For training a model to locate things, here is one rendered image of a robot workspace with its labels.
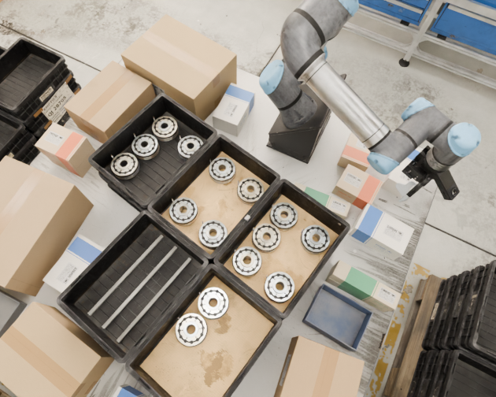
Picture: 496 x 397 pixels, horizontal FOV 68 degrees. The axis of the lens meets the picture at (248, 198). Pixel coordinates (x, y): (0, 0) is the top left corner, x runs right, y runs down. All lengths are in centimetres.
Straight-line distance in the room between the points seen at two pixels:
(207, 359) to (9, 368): 60
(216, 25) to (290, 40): 220
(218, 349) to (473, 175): 210
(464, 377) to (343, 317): 71
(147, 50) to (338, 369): 144
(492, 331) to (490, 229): 92
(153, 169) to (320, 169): 71
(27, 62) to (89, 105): 88
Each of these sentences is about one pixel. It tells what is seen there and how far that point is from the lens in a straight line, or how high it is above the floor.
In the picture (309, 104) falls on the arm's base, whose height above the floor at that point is 97.
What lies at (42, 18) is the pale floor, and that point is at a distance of 355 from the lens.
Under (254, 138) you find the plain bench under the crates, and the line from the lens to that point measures 169.
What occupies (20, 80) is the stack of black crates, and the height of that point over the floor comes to 49.
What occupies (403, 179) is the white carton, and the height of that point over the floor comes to 79.
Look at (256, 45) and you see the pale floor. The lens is 304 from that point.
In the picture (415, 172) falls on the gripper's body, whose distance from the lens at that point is 122.
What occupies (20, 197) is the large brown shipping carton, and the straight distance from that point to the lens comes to 153.
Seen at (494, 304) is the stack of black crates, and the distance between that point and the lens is 200.
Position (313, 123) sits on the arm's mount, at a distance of 144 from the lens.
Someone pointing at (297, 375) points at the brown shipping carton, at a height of 86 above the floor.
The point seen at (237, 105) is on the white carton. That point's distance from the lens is 167.
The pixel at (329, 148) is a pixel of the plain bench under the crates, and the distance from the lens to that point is 171.
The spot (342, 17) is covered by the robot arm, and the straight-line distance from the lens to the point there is 106.
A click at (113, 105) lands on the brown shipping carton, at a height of 86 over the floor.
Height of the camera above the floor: 212
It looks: 67 degrees down
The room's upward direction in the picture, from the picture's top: 4 degrees clockwise
